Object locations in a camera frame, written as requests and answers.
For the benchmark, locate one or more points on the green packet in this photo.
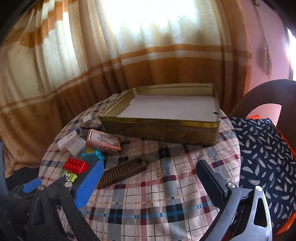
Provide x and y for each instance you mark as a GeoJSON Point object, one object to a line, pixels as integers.
{"type": "Point", "coordinates": [69, 177]}

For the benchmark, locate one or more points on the pink card box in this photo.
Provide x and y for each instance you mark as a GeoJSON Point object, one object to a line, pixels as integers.
{"type": "Point", "coordinates": [101, 140]}

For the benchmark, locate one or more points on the small white box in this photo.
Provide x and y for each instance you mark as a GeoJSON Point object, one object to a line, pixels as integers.
{"type": "Point", "coordinates": [87, 119]}

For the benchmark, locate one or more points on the brown comb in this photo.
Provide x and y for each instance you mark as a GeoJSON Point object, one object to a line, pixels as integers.
{"type": "Point", "coordinates": [120, 172]}

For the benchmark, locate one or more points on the navy feather-print cushion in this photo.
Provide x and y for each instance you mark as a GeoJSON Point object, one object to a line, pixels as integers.
{"type": "Point", "coordinates": [261, 162]}

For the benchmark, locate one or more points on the white box with red mark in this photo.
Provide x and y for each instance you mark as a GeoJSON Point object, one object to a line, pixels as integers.
{"type": "Point", "coordinates": [63, 142]}

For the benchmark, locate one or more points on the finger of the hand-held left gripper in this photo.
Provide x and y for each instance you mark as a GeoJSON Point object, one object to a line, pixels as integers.
{"type": "Point", "coordinates": [31, 186]}

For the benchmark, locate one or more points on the orange and cream curtain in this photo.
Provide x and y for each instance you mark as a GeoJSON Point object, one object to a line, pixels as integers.
{"type": "Point", "coordinates": [69, 69]}

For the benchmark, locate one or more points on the teal toy brick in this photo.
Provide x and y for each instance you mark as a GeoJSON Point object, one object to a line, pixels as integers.
{"type": "Point", "coordinates": [92, 153]}

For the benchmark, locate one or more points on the dark cloth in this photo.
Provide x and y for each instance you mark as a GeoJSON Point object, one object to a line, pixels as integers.
{"type": "Point", "coordinates": [20, 173]}

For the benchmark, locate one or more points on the dark patterned pouch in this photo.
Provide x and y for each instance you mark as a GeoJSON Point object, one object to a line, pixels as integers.
{"type": "Point", "coordinates": [95, 126]}

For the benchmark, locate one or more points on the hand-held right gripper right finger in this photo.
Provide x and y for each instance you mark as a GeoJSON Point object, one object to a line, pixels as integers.
{"type": "Point", "coordinates": [214, 179]}

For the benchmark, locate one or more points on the wooden tray box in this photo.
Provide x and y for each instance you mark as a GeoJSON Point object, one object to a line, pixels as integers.
{"type": "Point", "coordinates": [161, 132]}

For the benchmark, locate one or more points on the red packet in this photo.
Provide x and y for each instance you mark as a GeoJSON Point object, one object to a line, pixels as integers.
{"type": "Point", "coordinates": [75, 165]}

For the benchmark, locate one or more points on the feather wall hanging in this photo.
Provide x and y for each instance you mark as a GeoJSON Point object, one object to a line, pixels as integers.
{"type": "Point", "coordinates": [266, 55]}

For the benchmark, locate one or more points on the white paper sheet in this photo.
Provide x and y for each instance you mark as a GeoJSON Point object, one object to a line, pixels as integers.
{"type": "Point", "coordinates": [166, 106]}

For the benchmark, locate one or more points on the brown chair back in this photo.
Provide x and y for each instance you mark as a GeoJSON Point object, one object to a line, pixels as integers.
{"type": "Point", "coordinates": [254, 95]}

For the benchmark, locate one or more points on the clear plastic box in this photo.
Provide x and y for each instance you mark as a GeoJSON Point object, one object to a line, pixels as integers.
{"type": "Point", "coordinates": [76, 147]}

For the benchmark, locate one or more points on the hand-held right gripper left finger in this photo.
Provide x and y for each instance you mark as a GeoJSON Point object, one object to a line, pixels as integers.
{"type": "Point", "coordinates": [89, 183]}

